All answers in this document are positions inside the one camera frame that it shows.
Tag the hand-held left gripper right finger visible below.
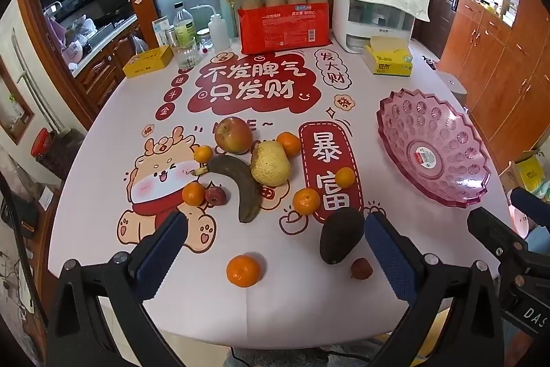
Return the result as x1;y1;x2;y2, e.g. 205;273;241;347
364;211;505;367

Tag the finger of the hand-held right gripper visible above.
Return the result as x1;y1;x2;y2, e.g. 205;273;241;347
467;207;527;265
510;188;550;228

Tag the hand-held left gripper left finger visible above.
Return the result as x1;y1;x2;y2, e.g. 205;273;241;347
45;211;189;367

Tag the red lychee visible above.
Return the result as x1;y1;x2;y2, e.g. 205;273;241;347
205;185;226;205
350;258;373;280

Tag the dark avocado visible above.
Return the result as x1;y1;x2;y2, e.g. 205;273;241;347
319;207;366;265

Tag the overripe brown banana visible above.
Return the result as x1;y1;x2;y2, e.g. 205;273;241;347
192;155;264;224

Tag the pink plastic fruit bowl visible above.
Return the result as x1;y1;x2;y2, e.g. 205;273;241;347
377;89;492;209

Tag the red apple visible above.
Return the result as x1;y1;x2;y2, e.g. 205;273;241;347
214;116;254;155

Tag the yellow pear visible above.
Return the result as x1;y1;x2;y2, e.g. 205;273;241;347
250;140;293;186

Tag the pink plastic stool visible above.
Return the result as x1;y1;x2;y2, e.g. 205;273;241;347
509;206;536;239

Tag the yellow green bag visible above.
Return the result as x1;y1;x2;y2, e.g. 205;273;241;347
518;158;546;191

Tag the cardboard box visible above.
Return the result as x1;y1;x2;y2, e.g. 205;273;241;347
498;150;546;196

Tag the person's grey fleece top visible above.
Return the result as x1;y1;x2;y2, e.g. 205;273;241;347
223;335;396;367

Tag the grey plastic stool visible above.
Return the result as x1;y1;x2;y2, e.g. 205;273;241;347
436;71;469;105

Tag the flat yellow box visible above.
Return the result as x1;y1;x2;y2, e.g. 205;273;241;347
122;46;174;79

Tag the yellow tissue box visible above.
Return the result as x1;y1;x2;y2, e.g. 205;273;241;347
362;37;414;76

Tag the wooden kitchen cabinet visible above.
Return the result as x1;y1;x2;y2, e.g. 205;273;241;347
71;17;147;101

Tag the clear drinking glass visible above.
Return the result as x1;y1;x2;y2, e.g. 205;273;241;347
171;38;202;71

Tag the clear plastic bag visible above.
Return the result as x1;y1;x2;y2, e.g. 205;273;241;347
130;34;149;56

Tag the white and teal carton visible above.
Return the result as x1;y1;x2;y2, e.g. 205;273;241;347
152;18;173;47

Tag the glass bottle with green label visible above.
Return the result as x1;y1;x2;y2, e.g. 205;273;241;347
173;2;196;50

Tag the white squeeze wash bottle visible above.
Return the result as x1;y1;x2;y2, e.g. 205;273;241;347
195;4;231;52

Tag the white countertop storage dispenser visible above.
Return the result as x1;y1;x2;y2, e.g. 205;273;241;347
334;0;417;55

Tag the red pack of bottles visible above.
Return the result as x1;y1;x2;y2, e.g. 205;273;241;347
238;3;331;55

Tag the wooden wall cabinet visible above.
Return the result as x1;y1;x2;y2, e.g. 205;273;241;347
438;0;550;165

